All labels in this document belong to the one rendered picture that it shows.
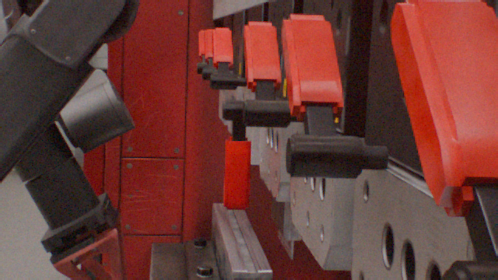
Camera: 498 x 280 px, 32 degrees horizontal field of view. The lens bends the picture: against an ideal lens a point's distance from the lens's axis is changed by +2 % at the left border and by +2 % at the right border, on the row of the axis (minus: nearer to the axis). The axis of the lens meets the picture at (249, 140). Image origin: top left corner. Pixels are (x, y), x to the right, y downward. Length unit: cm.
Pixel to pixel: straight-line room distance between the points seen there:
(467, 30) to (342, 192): 27
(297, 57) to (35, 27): 22
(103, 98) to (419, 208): 59
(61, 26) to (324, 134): 25
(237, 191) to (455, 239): 48
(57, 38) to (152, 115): 121
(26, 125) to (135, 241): 122
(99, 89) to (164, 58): 88
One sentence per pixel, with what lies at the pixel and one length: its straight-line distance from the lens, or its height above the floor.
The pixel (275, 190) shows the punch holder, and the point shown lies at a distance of 69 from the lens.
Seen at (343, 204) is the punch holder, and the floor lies 122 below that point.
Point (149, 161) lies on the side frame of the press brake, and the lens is 176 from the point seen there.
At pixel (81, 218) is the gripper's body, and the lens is 87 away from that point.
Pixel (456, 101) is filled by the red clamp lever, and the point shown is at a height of 129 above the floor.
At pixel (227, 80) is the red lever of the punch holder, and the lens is 94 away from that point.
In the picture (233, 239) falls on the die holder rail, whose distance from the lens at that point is 142.
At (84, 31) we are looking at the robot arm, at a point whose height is 130.
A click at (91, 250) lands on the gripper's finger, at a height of 109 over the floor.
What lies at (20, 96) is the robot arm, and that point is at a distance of 59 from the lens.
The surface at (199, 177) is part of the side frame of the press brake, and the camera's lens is 177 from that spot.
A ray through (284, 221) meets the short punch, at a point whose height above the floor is 112.
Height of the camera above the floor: 130
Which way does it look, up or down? 7 degrees down
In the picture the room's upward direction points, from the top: 2 degrees clockwise
